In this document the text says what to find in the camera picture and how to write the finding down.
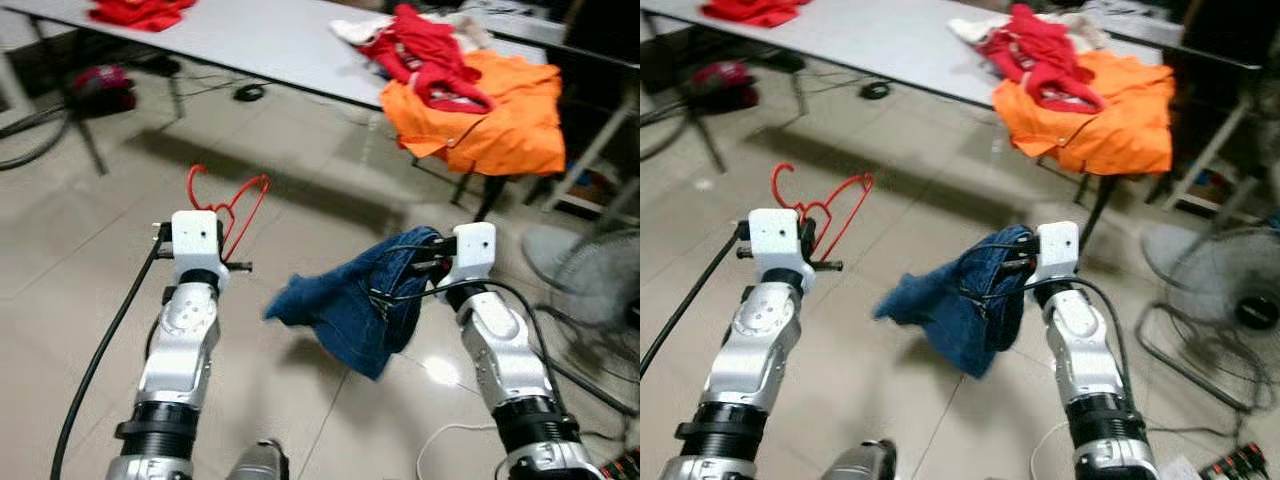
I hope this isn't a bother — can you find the red velvet hanger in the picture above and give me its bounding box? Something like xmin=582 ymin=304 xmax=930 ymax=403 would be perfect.
xmin=186 ymin=162 xmax=272 ymax=264
xmin=769 ymin=162 xmax=877 ymax=264

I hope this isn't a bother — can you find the blue denim garment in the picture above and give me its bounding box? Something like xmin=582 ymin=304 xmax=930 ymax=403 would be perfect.
xmin=262 ymin=225 xmax=448 ymax=382
xmin=872 ymin=224 xmax=1037 ymax=380

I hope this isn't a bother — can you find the red sports jersey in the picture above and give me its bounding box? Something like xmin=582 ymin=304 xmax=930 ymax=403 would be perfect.
xmin=87 ymin=0 xmax=198 ymax=34
xmin=700 ymin=0 xmax=814 ymax=29

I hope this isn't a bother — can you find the orange shirt with black piping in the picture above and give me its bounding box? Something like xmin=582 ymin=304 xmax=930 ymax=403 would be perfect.
xmin=991 ymin=50 xmax=1177 ymax=177
xmin=379 ymin=50 xmax=568 ymax=179

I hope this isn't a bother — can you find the grey floor fan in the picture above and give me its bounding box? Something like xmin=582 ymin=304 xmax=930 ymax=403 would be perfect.
xmin=1135 ymin=221 xmax=1280 ymax=414
xmin=520 ymin=224 xmax=641 ymax=419

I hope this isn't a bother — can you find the magenta vacuum cleaner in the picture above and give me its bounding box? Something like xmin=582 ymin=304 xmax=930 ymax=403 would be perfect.
xmin=67 ymin=64 xmax=139 ymax=114
xmin=690 ymin=60 xmax=763 ymax=111

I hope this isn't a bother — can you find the grey table with black legs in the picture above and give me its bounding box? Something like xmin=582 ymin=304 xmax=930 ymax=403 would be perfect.
xmin=0 ymin=0 xmax=641 ymax=223
xmin=640 ymin=0 xmax=1261 ymax=251

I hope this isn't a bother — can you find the crumpled red garment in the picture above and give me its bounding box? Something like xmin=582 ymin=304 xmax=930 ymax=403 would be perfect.
xmin=357 ymin=3 xmax=496 ymax=114
xmin=974 ymin=3 xmax=1108 ymax=114

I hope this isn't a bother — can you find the grey robot body part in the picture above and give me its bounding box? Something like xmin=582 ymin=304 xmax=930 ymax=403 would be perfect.
xmin=224 ymin=438 xmax=292 ymax=480
xmin=820 ymin=438 xmax=901 ymax=480

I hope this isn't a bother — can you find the black power strip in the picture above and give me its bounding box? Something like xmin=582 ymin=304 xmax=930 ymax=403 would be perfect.
xmin=1188 ymin=440 xmax=1269 ymax=480
xmin=598 ymin=448 xmax=641 ymax=480

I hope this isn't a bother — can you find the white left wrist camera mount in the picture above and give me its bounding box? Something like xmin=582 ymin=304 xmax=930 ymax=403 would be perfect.
xmin=169 ymin=210 xmax=230 ymax=293
xmin=748 ymin=208 xmax=814 ymax=293

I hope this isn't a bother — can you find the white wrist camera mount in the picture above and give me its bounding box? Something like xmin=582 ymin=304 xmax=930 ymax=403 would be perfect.
xmin=1034 ymin=221 xmax=1082 ymax=293
xmin=169 ymin=210 xmax=230 ymax=293
xmin=748 ymin=208 xmax=814 ymax=293
xmin=449 ymin=222 xmax=499 ymax=293

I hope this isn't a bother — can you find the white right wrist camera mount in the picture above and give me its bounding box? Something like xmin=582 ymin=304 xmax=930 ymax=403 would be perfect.
xmin=449 ymin=222 xmax=499 ymax=293
xmin=1034 ymin=221 xmax=1082 ymax=293

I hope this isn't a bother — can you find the white floor cable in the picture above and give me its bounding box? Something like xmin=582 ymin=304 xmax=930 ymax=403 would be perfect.
xmin=1028 ymin=420 xmax=1071 ymax=480
xmin=414 ymin=420 xmax=503 ymax=480

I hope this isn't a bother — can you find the grey vacuum hose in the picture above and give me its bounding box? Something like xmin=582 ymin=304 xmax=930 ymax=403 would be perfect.
xmin=640 ymin=98 xmax=701 ymax=131
xmin=0 ymin=103 xmax=73 ymax=173

